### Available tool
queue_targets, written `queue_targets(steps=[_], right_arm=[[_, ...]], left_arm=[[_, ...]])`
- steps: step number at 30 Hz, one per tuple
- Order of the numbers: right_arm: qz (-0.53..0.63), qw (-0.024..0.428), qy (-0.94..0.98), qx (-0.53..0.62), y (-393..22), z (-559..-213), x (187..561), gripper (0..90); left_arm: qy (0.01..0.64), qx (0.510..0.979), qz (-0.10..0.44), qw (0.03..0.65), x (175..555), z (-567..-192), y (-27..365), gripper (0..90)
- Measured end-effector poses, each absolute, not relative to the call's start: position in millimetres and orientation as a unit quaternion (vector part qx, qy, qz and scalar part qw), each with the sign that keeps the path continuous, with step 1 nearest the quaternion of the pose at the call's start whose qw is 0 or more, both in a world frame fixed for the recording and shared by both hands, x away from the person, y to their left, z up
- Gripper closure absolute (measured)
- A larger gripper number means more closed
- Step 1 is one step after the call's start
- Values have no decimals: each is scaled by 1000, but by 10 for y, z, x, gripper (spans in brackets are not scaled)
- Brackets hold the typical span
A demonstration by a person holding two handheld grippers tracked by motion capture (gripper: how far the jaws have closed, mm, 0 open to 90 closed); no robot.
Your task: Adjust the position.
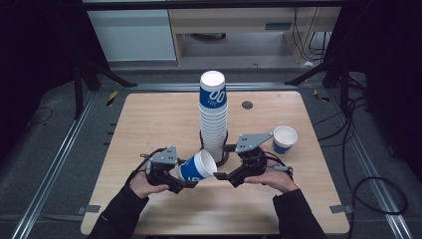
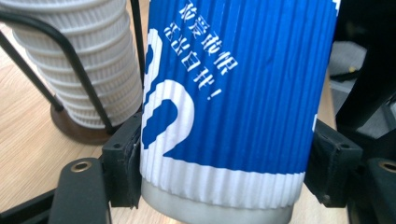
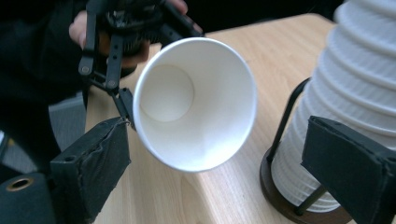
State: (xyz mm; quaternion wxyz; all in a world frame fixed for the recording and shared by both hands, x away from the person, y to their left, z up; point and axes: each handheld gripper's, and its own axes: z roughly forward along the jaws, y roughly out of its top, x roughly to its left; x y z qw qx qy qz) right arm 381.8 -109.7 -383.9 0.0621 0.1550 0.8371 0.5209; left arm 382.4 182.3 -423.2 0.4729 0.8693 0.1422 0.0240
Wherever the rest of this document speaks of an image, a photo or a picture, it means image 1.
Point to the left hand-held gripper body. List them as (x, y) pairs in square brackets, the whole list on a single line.
[(162, 166)]

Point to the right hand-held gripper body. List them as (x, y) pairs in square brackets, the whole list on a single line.
[(253, 162)]

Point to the blue white paper cup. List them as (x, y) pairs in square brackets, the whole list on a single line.
[(192, 169), (284, 137)]

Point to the stack of white paper cups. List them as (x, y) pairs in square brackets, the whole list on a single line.
[(213, 126)]

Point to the person's left hand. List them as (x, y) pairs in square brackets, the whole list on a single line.
[(144, 187)]

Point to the person's right hand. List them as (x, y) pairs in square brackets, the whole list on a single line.
[(278, 181)]

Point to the black round table grommet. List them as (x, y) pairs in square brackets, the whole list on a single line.
[(247, 105)]

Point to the yellow black striped tape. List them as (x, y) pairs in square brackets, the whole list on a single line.
[(111, 98), (321, 96)]

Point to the black metal stand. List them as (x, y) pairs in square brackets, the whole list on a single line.
[(78, 96), (345, 89)]

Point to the white cabinet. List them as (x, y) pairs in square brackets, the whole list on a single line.
[(132, 35)]

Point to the light wooden desk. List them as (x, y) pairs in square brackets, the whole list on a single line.
[(232, 20)]

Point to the metal floor rail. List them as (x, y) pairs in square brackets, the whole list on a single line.
[(49, 172), (375, 186)]

